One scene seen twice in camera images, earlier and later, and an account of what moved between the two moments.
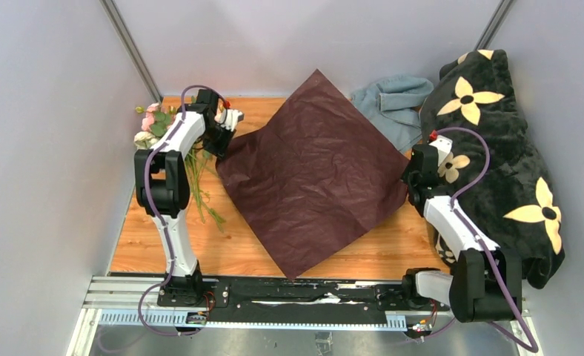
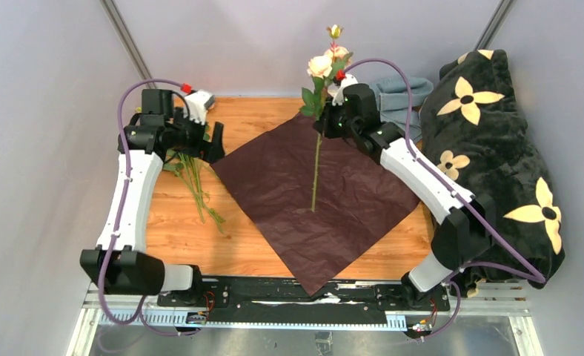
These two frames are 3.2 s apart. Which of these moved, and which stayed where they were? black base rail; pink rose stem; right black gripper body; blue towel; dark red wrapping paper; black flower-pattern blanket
Moved: right black gripper body; dark red wrapping paper; pink rose stem
Stayed: black flower-pattern blanket; blue towel; black base rail
